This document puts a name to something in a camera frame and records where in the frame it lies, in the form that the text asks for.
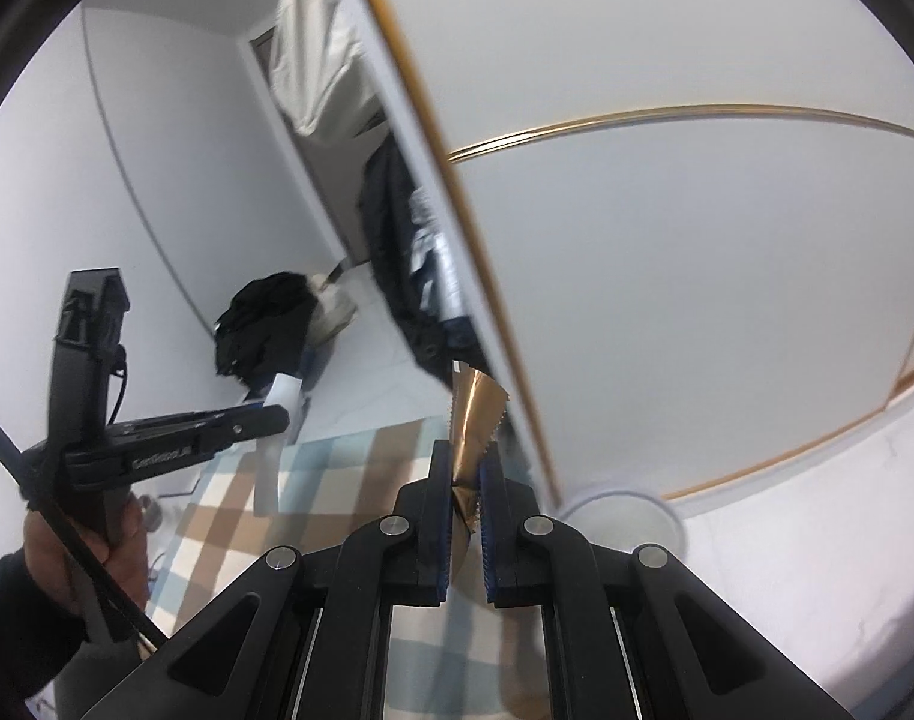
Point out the black jacket pile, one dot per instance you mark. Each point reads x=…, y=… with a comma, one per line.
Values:
x=262, y=330

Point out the white paper strip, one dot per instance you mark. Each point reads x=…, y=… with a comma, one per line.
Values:
x=273, y=450

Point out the white plastic bag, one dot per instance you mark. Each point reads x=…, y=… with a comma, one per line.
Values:
x=337, y=307

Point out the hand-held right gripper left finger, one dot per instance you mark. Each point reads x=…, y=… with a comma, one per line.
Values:
x=443, y=525

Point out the checkered tablecloth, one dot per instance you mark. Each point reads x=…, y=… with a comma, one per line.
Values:
x=337, y=465

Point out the black hanging coat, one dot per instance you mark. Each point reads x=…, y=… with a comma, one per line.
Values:
x=389, y=240

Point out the white wardrobe with gold trim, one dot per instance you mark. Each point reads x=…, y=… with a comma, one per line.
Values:
x=652, y=240

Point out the person's left hand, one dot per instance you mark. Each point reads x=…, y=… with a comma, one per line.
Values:
x=48, y=559

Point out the silver folding umbrella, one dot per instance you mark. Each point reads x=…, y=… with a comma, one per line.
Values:
x=434, y=262

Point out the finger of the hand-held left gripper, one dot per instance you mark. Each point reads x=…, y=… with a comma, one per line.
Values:
x=254, y=424

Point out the person's left forearm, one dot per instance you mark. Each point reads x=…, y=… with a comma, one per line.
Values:
x=14, y=630

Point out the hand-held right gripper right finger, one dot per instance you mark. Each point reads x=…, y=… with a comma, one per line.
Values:
x=489, y=532

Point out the brown sachet with round logo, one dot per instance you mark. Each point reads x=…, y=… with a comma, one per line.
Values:
x=472, y=412

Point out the white waste bin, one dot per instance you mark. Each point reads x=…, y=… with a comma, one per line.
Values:
x=629, y=517

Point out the white shoulder bag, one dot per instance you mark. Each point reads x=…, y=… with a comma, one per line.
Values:
x=314, y=67

